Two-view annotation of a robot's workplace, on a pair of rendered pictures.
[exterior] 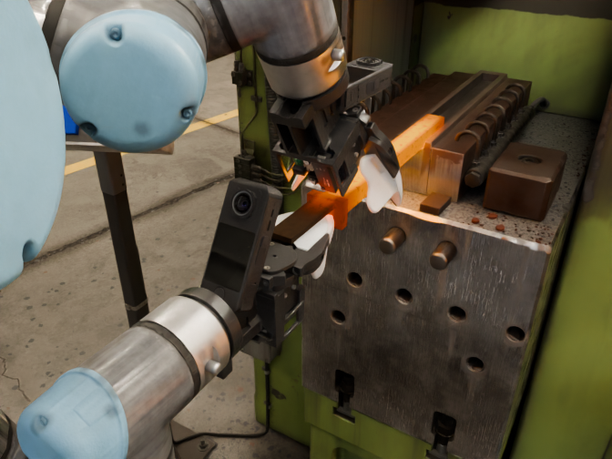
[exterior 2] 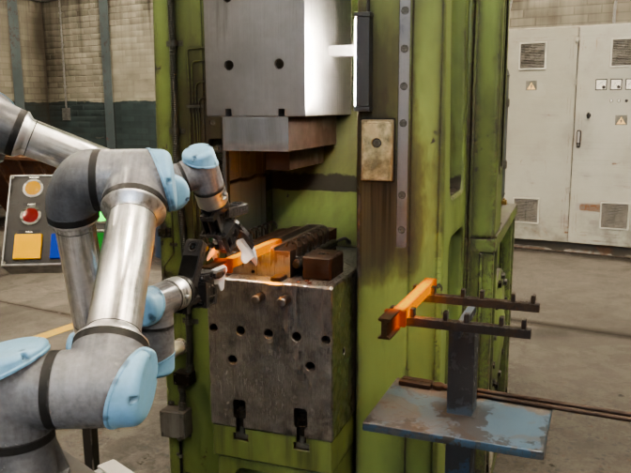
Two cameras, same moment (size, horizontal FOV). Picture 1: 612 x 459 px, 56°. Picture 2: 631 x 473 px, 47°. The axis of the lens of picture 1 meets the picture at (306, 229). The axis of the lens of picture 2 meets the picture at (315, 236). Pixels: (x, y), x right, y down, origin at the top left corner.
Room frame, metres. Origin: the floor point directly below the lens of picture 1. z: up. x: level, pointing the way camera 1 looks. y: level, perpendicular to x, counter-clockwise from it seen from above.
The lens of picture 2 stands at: (-1.21, 0.10, 1.39)
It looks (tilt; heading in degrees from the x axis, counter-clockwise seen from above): 10 degrees down; 349
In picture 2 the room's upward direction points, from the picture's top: straight up
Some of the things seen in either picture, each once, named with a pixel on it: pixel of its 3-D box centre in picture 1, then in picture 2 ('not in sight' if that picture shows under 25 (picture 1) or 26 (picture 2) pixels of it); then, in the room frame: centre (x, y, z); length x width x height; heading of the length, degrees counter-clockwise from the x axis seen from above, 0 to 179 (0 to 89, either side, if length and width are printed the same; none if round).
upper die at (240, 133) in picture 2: not in sight; (284, 131); (0.98, -0.25, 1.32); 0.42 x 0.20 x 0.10; 149
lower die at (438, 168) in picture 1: (443, 120); (284, 247); (0.98, -0.25, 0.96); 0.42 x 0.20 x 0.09; 149
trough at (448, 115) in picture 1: (459, 104); (292, 236); (0.96, -0.27, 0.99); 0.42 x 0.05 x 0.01; 149
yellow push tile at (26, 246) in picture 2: not in sight; (27, 247); (0.90, 0.50, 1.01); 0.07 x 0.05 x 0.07; 84
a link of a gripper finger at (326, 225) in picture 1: (317, 251); (221, 278); (0.51, -0.01, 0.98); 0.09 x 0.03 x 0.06; 146
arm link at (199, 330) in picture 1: (187, 345); (175, 294); (0.36, 0.10, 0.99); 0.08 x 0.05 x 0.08; 59
